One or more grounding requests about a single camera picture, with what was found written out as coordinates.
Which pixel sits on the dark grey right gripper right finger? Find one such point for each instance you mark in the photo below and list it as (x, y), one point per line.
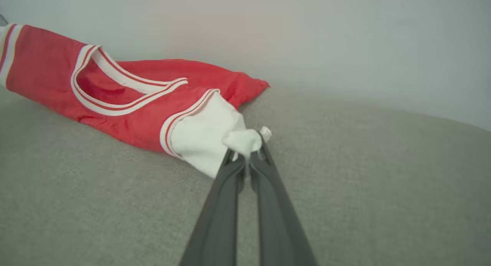
(276, 220)

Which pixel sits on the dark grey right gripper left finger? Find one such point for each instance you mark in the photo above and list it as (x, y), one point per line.
(220, 220)

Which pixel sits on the red white jersey garment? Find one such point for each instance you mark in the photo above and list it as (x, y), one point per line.
(46, 66)

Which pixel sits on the grey fabric sofa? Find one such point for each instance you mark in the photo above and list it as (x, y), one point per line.
(383, 181)

